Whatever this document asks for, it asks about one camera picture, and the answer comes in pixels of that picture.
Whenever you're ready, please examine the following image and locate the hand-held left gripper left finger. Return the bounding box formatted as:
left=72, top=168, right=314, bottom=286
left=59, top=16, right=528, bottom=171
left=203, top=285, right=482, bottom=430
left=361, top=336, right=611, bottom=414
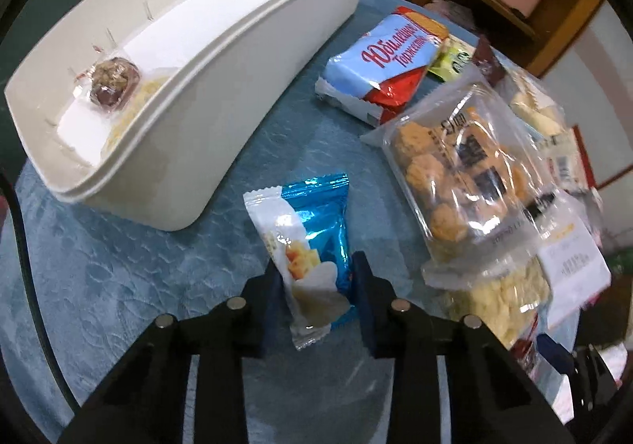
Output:
left=57, top=253, right=290, bottom=444

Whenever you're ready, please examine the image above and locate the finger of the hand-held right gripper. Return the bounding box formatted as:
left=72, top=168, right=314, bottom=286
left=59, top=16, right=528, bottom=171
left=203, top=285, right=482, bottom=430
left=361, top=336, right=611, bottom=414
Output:
left=536, top=332, right=577, bottom=378

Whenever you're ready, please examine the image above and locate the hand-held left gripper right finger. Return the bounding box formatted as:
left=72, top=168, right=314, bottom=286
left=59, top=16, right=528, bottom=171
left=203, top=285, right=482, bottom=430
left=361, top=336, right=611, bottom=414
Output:
left=350, top=251, right=577, bottom=444

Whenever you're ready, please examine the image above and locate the blue foil snack packet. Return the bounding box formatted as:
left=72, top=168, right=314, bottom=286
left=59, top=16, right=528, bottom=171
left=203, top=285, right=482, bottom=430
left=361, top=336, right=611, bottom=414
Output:
left=242, top=172, right=358, bottom=352

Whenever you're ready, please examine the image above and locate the white plastic bin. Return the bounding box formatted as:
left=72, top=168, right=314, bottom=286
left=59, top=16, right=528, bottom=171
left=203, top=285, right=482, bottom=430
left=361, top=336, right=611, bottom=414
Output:
left=4, top=0, right=381, bottom=232

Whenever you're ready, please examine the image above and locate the blue and red biscuit pack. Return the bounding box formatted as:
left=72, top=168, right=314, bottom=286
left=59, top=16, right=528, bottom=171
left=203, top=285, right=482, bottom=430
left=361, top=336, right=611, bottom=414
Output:
left=315, top=6, right=451, bottom=128

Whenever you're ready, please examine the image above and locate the bag of yellow puffs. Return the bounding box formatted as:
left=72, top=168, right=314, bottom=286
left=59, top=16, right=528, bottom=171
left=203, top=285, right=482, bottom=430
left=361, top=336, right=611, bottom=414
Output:
left=440, top=256, right=552, bottom=366

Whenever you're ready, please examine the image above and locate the white printed paper slip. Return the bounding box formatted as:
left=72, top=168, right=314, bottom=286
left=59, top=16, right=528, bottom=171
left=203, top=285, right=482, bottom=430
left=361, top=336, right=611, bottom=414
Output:
left=536, top=197, right=614, bottom=328

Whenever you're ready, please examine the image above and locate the blue textured tablecloth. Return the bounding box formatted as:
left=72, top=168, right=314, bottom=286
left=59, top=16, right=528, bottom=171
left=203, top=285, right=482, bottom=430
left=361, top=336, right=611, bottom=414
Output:
left=0, top=0, right=614, bottom=444

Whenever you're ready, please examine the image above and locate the clear packet of round cookies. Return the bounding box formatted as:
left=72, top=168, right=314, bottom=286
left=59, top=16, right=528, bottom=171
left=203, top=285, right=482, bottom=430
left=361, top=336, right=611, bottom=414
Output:
left=360, top=80, right=574, bottom=289

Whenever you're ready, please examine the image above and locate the clear packet of pale wafers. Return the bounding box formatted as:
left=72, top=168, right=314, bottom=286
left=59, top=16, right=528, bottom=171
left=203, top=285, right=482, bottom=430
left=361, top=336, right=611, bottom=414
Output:
left=495, top=65, right=569, bottom=148

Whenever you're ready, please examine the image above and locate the green snack packet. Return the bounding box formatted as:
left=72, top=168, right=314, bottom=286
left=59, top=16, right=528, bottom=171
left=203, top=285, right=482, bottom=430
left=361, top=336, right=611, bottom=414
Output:
left=428, top=36, right=478, bottom=81

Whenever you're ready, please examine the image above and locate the round chocolate nut snack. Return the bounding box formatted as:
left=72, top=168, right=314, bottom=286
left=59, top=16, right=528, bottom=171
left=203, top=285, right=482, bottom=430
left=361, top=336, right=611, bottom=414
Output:
left=74, top=55, right=144, bottom=111

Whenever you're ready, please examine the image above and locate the brown snack wrapper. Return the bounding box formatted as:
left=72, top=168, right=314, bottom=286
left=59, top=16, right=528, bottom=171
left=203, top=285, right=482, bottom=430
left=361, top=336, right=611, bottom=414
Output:
left=472, top=36, right=508, bottom=86

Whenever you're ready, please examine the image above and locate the wooden shelf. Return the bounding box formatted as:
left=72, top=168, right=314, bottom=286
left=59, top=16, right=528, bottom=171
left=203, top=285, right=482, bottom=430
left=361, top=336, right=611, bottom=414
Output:
left=415, top=0, right=606, bottom=79

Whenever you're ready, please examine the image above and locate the black cable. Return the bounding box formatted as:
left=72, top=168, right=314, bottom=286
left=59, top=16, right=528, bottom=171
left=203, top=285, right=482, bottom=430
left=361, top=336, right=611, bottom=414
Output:
left=0, top=172, right=80, bottom=415

